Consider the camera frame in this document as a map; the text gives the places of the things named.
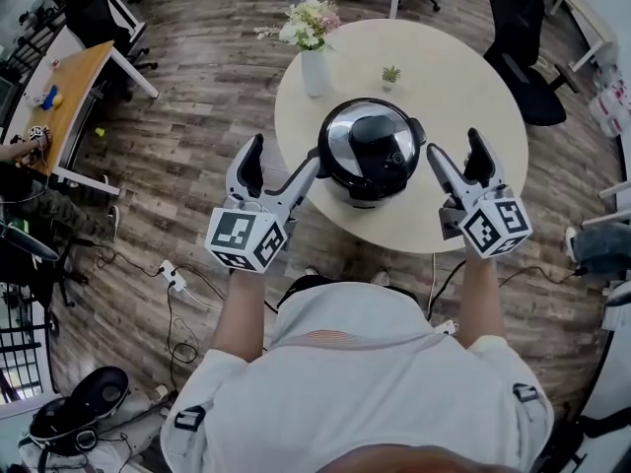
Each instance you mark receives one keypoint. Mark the small yellow cup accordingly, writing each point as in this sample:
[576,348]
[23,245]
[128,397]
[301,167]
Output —
[100,132]

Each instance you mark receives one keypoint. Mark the person's right white shoe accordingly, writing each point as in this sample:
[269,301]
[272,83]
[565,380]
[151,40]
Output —
[380,278]

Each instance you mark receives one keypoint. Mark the person's right forearm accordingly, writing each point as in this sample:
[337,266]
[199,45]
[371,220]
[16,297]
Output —
[480,298]

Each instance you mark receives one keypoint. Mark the blue toy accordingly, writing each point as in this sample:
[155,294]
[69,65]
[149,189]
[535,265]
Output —
[49,99]

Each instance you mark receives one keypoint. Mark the person's left forearm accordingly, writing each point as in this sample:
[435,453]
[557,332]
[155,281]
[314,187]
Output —
[241,313]

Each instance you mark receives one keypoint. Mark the black head-mounted rig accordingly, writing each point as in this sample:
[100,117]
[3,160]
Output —
[64,426]

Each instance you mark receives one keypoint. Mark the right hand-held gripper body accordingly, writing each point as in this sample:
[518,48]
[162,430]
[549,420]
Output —
[508,217]

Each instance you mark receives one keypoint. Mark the black silver pressure cooker lid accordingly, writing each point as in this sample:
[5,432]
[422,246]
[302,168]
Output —
[345,131]

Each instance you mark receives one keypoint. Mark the small yellow item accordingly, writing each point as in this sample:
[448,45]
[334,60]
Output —
[58,100]

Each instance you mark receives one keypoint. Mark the person's white shirt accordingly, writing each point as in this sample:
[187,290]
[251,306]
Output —
[365,387]

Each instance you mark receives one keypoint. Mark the round beige table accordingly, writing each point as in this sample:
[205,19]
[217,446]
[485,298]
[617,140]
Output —
[468,91]

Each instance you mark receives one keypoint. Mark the person's left white shoe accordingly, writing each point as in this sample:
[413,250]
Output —
[310,271]

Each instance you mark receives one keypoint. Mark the person's white shoe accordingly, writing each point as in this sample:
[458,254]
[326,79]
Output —
[380,278]
[310,271]

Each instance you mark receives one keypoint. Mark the person's black trousers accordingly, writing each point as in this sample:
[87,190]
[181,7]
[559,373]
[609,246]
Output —
[296,291]

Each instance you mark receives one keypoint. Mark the wooden desk white legs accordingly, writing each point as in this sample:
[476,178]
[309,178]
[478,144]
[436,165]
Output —
[74,77]

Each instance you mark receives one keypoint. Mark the small potted plant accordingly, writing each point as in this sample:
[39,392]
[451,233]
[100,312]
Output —
[389,74]

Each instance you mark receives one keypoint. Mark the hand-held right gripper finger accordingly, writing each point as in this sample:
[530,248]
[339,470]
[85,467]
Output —
[493,173]
[451,178]

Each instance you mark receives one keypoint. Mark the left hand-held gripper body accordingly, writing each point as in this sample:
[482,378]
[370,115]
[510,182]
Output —
[231,229]

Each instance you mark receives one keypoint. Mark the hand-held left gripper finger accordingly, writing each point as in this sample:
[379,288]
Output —
[234,175]
[296,185]

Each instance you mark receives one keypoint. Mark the white vase with flowers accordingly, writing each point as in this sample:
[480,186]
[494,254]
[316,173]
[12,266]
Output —
[315,74]

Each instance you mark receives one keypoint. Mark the red white cartons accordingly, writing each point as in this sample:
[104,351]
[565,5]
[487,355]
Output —
[613,101]

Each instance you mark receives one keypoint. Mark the dark blue rice cooker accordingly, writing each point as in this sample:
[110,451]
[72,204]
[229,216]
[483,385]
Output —
[374,197]

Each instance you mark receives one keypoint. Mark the white power strip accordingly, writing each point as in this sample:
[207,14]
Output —
[173,276]
[446,328]

